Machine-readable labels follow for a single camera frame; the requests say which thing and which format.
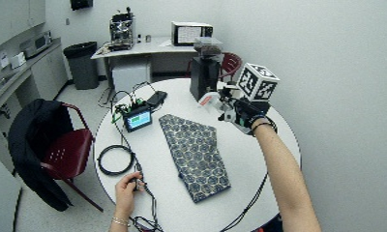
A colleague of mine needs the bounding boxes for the thin black cable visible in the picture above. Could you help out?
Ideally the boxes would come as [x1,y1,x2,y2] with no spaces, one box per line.
[111,121,166,232]

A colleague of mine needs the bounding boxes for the white container with red label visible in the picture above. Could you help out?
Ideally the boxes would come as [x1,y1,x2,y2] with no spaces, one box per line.
[196,91,223,114]

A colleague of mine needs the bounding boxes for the white cube with black markers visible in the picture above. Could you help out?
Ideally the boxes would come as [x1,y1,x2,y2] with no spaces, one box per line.
[235,62,281,102]

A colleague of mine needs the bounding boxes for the black wrist band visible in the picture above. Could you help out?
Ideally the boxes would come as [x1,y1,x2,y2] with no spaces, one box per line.
[249,114,279,137]

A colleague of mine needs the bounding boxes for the black coffee grinder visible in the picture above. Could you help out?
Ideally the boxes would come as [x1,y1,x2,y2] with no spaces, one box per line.
[188,36,226,102]

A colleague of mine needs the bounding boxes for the dark red chair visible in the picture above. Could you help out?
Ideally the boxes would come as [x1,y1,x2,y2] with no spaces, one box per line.
[184,51,244,82]
[38,101,104,214]

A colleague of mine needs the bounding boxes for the blue patterned cloth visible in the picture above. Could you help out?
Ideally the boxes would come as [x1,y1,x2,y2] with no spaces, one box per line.
[158,113,232,204]

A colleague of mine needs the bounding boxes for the flat black box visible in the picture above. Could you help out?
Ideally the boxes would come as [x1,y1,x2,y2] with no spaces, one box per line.
[146,90,170,109]

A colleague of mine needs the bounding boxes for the small device with lit screen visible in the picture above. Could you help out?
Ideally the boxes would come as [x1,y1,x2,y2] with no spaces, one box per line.
[122,107,155,133]

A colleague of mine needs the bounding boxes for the white microwave oven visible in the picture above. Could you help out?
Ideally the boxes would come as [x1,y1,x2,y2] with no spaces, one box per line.
[171,20,215,47]

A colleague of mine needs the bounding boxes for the grey desk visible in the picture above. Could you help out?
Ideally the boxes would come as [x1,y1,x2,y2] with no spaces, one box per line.
[90,35,200,98]

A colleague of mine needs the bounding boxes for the white cabinet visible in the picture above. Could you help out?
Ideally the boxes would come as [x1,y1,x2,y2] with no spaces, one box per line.
[111,62,154,95]

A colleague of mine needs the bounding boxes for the black jacket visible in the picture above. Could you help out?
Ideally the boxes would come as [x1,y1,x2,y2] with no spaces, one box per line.
[7,98,75,213]

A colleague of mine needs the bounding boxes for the steel espresso machine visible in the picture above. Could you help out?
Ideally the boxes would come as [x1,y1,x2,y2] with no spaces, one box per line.
[107,6,136,52]

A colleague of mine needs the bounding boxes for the black trash bin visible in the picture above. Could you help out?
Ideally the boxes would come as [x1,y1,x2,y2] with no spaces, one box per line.
[62,41,102,91]

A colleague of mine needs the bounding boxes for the grey counter with cabinets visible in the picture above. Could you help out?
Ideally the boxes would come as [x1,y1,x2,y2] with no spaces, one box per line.
[0,37,70,175]

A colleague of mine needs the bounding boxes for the white box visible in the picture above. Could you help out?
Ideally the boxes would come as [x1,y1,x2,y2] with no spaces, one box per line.
[8,51,28,70]

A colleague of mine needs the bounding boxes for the silver microwave oven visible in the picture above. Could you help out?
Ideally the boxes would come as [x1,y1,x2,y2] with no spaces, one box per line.
[19,30,55,60]

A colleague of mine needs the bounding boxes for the grey palm camera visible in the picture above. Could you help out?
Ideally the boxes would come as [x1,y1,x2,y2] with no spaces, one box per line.
[216,101,239,123]

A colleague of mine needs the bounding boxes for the coiled black cable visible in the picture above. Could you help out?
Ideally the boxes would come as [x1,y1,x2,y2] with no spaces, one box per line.
[96,144,136,177]

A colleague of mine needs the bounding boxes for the silver bracelet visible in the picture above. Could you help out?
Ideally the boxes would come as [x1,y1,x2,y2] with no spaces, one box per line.
[111,216,132,228]

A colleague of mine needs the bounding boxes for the green wires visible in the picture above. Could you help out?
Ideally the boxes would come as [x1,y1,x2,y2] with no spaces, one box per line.
[110,99,136,125]

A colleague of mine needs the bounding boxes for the black glove cable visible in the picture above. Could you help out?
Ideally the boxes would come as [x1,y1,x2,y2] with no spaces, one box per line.
[219,173,271,232]

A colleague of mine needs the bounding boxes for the black wall-mounted box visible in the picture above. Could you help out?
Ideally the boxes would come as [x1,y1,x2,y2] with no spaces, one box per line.
[68,0,96,11]

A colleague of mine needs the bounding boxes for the grey wall cabinets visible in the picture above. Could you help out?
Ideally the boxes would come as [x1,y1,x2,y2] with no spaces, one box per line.
[0,0,47,54]

